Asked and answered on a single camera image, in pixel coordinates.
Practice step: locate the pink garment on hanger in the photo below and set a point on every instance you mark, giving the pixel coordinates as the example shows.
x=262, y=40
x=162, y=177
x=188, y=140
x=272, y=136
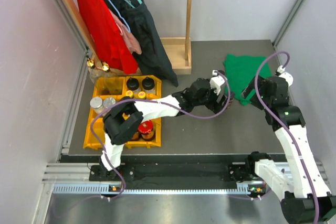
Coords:
x=130, y=41

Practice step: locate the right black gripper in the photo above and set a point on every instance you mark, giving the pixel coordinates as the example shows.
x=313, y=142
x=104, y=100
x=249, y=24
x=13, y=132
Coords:
x=247, y=90

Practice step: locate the red lid sauce jar front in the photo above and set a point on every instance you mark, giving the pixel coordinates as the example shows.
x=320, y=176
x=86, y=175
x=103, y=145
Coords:
x=136, y=136

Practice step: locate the grey lid white shaker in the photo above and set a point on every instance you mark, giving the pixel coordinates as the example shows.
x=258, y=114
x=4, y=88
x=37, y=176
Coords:
x=108, y=102

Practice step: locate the red lid sauce jar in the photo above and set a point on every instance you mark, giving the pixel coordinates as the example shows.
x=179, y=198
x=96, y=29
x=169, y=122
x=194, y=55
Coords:
x=146, y=129
x=136, y=136

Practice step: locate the grey lid salt jar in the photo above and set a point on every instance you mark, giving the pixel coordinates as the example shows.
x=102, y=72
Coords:
x=96, y=104

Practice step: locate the sauce bottle yellow cap front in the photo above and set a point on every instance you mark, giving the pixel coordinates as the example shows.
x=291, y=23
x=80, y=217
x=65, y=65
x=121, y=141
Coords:
x=130, y=94

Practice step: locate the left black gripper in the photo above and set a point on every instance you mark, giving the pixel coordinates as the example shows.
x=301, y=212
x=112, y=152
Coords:
x=213, y=106

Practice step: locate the green cloth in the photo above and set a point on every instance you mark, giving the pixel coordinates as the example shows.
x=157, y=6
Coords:
x=240, y=70

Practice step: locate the red shirt on hanger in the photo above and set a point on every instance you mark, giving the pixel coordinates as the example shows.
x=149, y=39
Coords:
x=109, y=44

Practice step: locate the yellow plastic bin organizer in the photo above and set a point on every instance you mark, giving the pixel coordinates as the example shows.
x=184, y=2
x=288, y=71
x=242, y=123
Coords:
x=101, y=91

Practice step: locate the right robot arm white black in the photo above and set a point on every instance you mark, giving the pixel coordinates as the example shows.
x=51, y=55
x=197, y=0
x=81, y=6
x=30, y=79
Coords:
x=304, y=196

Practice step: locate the sauce bottle yellow cap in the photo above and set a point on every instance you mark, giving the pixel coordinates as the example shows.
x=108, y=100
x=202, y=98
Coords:
x=142, y=95
x=130, y=94

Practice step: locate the glass oil bottle gold spout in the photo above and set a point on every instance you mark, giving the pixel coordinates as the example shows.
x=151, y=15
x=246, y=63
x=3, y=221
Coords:
x=94, y=72

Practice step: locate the black garment on hanger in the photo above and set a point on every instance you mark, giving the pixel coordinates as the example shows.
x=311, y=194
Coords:
x=153, y=59

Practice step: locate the wooden clothes rack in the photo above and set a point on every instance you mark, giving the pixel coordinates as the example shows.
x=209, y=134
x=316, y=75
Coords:
x=178, y=49

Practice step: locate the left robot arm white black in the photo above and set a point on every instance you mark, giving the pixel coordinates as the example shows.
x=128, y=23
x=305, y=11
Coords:
x=123, y=119

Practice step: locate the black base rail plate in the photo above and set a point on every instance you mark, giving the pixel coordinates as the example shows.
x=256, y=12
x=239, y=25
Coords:
x=178, y=171

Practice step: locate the black lid spice shaker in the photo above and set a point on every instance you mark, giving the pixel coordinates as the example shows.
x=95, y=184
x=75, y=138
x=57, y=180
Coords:
x=133, y=85
x=148, y=85

